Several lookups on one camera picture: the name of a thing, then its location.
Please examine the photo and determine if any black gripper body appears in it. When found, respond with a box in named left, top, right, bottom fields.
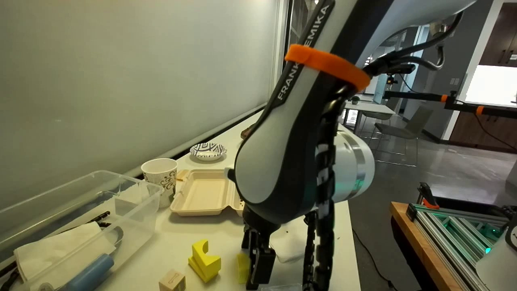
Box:
left=241, top=207, right=283, bottom=251

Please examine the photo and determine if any bright white screen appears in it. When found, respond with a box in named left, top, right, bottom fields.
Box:
left=464, top=63, right=517, bottom=110

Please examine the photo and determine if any notched yellow block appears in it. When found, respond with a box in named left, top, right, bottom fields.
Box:
left=191, top=240, right=223, bottom=275

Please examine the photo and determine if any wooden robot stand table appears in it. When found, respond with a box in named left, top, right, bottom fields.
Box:
left=391, top=201, right=472, bottom=291

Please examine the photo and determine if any black rod with orange clips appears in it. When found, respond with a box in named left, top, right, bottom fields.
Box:
left=385, top=88, right=517, bottom=118

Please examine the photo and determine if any green orange clamp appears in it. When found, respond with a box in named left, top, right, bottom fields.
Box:
left=419, top=183, right=440, bottom=210

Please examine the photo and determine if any orange strap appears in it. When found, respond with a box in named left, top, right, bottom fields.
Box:
left=283, top=44, right=373, bottom=94

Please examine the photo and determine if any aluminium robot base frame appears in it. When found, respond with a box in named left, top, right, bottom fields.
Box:
left=407, top=183, right=517, bottom=291

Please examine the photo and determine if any blue marker tube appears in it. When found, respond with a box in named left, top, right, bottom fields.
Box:
left=63, top=225, right=128, bottom=291

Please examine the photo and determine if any flat yellow rectangular block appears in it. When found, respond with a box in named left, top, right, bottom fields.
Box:
left=187, top=257, right=221, bottom=286

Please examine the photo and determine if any blue white patterned bowl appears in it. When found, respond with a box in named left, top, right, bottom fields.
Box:
left=189, top=143, right=228, bottom=165

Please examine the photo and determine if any wooden cube with print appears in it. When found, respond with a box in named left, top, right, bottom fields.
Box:
left=158, top=269, right=187, bottom=291

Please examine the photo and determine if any beige clamshell food container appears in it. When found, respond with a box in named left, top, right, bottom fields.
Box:
left=170, top=167, right=247, bottom=220

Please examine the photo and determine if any white crumpled tissue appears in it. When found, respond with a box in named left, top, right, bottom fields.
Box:
left=15, top=222, right=118, bottom=288

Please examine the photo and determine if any patterned paper cup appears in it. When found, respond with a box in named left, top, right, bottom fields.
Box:
left=139, top=157, right=179, bottom=210

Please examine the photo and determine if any clear plastic bin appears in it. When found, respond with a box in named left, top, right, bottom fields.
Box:
left=0, top=170, right=166, bottom=291

